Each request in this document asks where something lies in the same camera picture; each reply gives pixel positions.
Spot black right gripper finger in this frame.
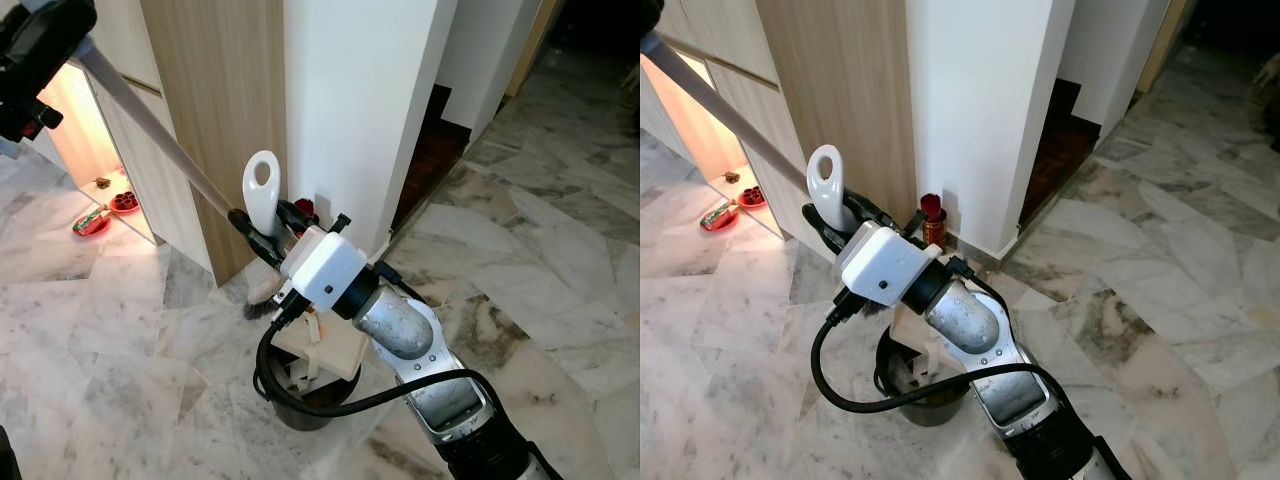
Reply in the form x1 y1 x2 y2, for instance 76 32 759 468
845 195 903 233
802 203 853 253
278 198 323 239
228 208 288 268

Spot red plate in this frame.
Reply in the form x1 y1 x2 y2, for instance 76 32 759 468
700 198 741 233
72 205 113 239

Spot dark wooden stairs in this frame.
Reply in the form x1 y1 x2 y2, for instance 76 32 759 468
1018 78 1101 229
393 85 471 229

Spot light wooden door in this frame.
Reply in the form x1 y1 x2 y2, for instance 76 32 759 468
505 0 563 98
1135 0 1198 98

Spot light wooden cabinet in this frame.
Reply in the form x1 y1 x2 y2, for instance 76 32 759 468
640 0 921 263
30 0 288 288

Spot black round bin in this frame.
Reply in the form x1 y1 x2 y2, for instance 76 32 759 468
875 325 971 428
255 335 363 433

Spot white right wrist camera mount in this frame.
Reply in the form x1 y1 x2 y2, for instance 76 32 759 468
280 225 369 311
838 222 943 306

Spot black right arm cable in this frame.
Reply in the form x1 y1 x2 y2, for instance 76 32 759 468
810 290 1051 413
253 295 506 419

